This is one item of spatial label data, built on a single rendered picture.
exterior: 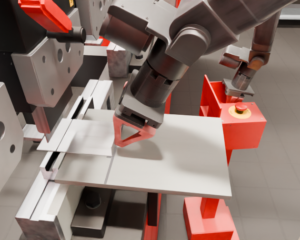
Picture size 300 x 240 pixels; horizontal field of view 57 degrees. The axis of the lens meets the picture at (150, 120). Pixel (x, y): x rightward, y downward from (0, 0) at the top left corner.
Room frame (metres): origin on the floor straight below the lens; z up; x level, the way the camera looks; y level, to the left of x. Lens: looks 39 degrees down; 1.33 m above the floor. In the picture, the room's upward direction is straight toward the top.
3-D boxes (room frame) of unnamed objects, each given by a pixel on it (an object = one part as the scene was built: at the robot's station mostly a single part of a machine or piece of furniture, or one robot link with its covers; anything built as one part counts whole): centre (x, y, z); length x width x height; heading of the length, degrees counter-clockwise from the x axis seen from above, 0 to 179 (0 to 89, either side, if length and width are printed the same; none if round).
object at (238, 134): (0.77, -0.28, 0.75); 0.20 x 0.16 x 0.18; 5
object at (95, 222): (0.39, 0.09, 0.89); 0.30 x 0.05 x 0.03; 173
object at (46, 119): (0.36, 0.15, 1.08); 0.10 x 0.02 x 0.10; 173
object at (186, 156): (0.34, 0.00, 1.00); 0.26 x 0.18 x 0.01; 83
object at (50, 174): (0.39, 0.15, 0.99); 0.20 x 0.03 x 0.03; 173
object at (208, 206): (0.77, -0.28, 0.39); 0.06 x 0.06 x 0.54; 5
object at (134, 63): (0.95, 0.03, 0.89); 0.30 x 0.05 x 0.03; 173
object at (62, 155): (0.36, 0.14, 0.99); 0.14 x 0.01 x 0.03; 173
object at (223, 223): (0.77, -0.31, 0.06); 0.25 x 0.20 x 0.12; 95
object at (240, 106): (0.72, -0.29, 0.79); 0.04 x 0.04 x 0.04
